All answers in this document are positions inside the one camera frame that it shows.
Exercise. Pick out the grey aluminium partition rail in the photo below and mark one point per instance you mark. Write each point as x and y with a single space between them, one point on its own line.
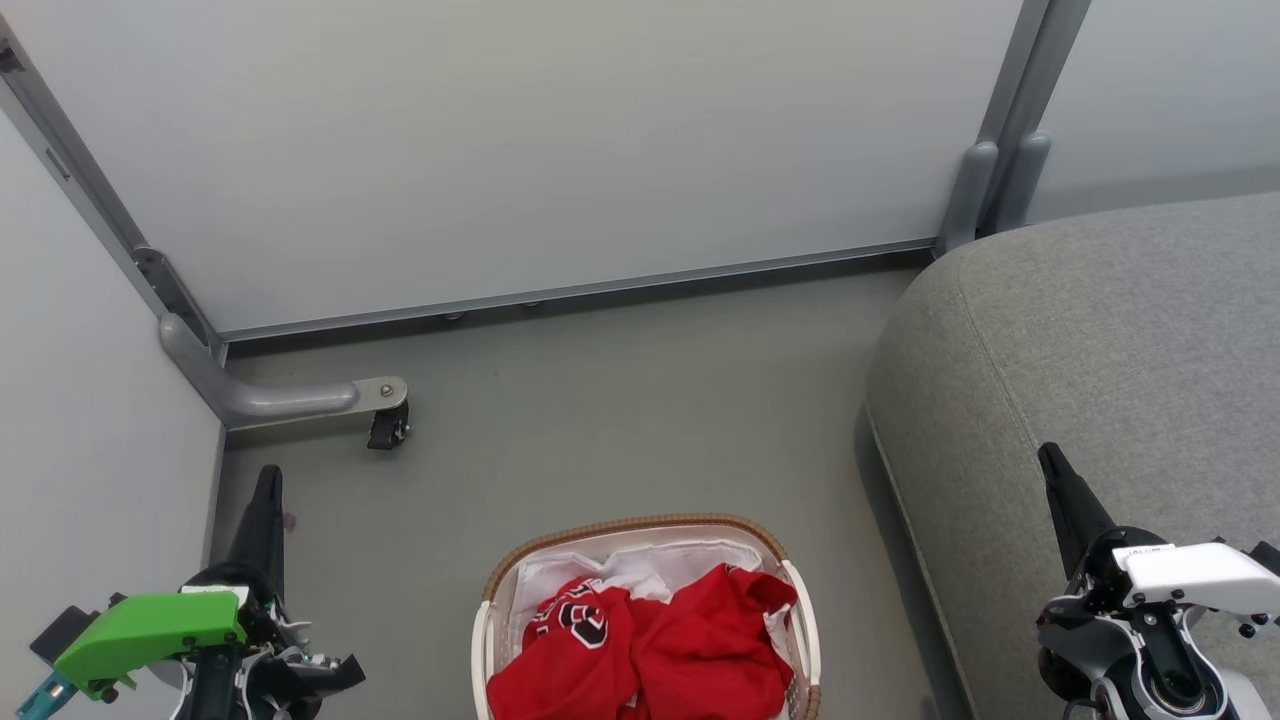
600 290

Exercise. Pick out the white basket liner cloth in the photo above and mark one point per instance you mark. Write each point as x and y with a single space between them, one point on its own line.
640 565

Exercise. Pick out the grey partition corner post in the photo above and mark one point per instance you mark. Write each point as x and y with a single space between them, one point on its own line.
90 190

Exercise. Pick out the grey fabric sofa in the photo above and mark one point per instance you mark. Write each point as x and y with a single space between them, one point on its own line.
1100 360

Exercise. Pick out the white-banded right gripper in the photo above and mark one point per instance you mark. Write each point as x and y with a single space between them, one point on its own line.
1200 578

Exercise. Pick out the grey metal partition foot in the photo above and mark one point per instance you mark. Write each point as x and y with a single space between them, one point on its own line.
270 400

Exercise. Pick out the red basketball jersey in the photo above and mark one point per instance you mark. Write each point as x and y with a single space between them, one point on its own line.
690 650

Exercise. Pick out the grey partition post pair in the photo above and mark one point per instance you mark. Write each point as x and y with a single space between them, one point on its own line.
1010 130

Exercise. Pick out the white wicker-rimmed laundry basket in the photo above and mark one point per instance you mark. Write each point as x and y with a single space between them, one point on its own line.
490 630

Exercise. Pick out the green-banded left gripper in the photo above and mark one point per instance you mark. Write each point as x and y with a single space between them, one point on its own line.
150 630

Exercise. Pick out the black caster wheel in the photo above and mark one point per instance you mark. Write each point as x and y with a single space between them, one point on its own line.
388 428

